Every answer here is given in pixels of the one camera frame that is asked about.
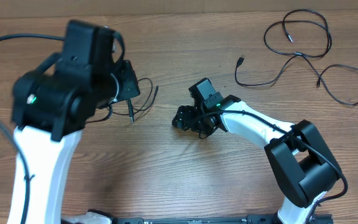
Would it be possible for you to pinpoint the black cable staying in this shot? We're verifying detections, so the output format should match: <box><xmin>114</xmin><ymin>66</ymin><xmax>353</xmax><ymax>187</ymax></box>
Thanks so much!
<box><xmin>86</xmin><ymin>77</ymin><xmax>159</xmax><ymax>124</ymax></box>

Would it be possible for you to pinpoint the black cable pulled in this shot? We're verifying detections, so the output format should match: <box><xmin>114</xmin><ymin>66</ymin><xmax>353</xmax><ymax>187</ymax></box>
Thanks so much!
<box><xmin>263</xmin><ymin>9</ymin><xmax>333</xmax><ymax>58</ymax></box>

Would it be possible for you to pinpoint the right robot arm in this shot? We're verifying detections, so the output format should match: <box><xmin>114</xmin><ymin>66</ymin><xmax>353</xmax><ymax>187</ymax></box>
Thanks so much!
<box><xmin>172</xmin><ymin>78</ymin><xmax>344</xmax><ymax>223</ymax></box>

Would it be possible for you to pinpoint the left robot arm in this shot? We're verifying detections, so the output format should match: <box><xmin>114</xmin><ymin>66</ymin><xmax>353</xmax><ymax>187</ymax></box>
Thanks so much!
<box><xmin>8</xmin><ymin>20</ymin><xmax>140</xmax><ymax>223</ymax></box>

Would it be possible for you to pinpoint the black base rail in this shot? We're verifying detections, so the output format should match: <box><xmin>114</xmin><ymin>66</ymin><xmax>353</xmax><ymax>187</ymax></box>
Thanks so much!
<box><xmin>60</xmin><ymin>208</ymin><xmax>334</xmax><ymax>224</ymax></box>

